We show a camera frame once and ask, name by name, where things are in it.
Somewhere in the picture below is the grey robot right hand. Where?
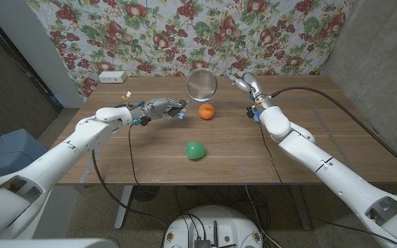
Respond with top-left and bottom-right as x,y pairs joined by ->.
223,71 -> 274,124

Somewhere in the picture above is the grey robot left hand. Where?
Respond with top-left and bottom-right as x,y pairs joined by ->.
131,97 -> 189,127

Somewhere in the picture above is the metal mesh sieve black handle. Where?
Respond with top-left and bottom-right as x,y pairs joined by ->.
168,68 -> 218,117

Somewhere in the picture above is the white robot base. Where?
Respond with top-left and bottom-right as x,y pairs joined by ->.
163,205 -> 264,248

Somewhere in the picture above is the orange ball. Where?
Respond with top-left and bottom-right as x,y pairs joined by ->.
198,103 -> 216,121

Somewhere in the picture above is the green ball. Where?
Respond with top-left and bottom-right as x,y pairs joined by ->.
185,141 -> 207,161

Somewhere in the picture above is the white power strip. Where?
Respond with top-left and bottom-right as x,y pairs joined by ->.
98,70 -> 128,84

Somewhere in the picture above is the floral fruit print backdrop cloth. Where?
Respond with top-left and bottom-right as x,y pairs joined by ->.
26,0 -> 356,99

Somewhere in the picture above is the black round floor fan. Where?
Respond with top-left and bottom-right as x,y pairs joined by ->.
132,185 -> 161,203

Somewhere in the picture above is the white table leg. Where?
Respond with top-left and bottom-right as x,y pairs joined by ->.
114,185 -> 134,231

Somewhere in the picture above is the grey table leg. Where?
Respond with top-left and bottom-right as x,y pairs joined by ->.
289,185 -> 312,231

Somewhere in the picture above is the white floor panel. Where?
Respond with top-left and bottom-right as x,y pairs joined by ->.
29,185 -> 79,240

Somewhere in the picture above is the blue-grey storage bin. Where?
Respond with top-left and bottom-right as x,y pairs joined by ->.
0,128 -> 49,183

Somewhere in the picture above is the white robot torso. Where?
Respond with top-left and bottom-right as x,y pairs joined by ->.
0,237 -> 120,248

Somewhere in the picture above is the thin black left wrist cable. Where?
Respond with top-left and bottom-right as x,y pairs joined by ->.
128,125 -> 151,189

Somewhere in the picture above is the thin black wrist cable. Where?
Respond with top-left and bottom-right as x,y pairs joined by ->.
258,123 -> 397,245
128,125 -> 151,189

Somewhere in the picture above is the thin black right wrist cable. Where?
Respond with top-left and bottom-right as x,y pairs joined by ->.
258,123 -> 397,245

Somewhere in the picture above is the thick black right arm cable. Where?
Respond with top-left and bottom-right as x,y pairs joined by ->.
269,86 -> 397,176

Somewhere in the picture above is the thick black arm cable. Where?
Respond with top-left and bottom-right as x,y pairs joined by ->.
269,86 -> 397,176
90,148 -> 167,230

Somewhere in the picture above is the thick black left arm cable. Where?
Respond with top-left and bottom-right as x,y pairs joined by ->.
90,148 -> 167,230

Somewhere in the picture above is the grey floor cable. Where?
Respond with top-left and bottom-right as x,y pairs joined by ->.
245,185 -> 282,248

